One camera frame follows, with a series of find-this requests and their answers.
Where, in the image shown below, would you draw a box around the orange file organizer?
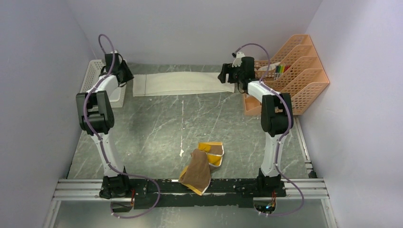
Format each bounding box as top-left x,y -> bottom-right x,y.
254,34 -> 330,115

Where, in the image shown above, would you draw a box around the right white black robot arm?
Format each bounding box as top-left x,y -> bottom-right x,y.
218,57 -> 293,197

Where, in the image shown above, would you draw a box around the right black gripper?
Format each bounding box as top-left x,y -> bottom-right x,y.
218,63 -> 244,84

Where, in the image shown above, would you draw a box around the cream white towel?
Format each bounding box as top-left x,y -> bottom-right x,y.
132,72 -> 235,97

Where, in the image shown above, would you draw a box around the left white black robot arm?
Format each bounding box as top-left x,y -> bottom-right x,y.
76,51 -> 134,199

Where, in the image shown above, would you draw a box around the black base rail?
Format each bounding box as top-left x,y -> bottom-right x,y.
99,178 -> 287,209

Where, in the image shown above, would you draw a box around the white label card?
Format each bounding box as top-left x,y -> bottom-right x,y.
258,62 -> 280,71

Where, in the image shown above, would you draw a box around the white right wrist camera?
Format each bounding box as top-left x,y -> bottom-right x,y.
232,51 -> 245,67

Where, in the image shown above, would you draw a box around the white plastic basket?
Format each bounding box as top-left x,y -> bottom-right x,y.
80,59 -> 126,108

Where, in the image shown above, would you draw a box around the brown yellow towel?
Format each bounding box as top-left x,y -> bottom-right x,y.
179,142 -> 225,196

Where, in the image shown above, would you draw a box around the coloured marker pens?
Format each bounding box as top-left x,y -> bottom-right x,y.
274,64 -> 290,80

